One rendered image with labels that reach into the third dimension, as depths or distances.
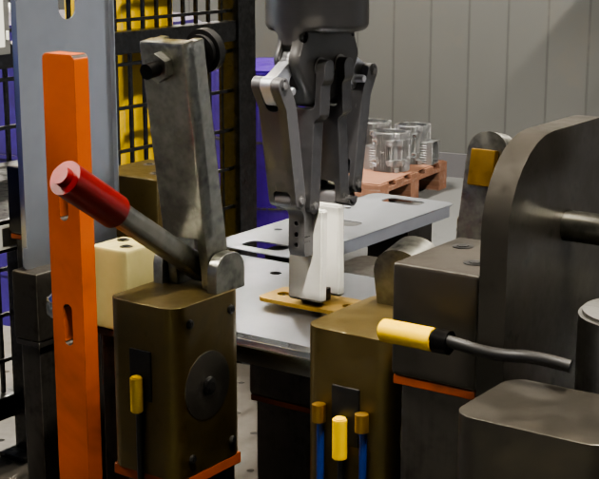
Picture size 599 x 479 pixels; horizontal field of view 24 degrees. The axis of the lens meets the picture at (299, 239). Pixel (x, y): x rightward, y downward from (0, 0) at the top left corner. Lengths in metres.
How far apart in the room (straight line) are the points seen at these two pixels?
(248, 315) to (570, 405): 0.45
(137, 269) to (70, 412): 0.12
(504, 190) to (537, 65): 6.19
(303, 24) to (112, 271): 0.22
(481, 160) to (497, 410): 0.53
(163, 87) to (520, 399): 0.36
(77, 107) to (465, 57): 6.05
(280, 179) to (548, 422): 0.43
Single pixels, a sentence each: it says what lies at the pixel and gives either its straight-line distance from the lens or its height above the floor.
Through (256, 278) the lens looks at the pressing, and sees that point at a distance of 1.14.
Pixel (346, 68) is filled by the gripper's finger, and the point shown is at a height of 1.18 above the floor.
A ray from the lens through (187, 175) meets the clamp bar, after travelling 0.89.
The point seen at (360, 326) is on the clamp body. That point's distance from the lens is 0.76.
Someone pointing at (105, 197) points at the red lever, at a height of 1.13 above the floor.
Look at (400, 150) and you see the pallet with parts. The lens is 6.36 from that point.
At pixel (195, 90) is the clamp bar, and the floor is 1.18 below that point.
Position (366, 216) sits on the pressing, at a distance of 1.37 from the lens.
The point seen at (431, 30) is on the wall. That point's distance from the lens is 7.00.
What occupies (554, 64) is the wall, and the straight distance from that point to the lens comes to 6.81.
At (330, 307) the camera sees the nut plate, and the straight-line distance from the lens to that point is 1.03.
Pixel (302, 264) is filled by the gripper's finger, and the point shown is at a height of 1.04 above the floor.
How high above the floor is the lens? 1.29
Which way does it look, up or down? 13 degrees down
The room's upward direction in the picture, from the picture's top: straight up
